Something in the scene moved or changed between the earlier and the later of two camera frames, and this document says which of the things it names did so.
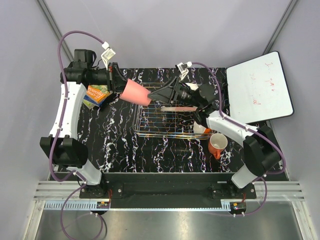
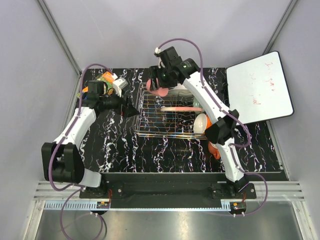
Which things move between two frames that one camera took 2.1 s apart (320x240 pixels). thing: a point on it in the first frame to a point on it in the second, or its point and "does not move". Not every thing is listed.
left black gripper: (116, 80) to (128, 110)
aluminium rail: (66, 196) does not move
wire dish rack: (151, 122) does not move
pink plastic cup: (134, 91) to (160, 91)
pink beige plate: (179, 108) does not move
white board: (257, 90) does not move
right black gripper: (167, 93) to (154, 72)
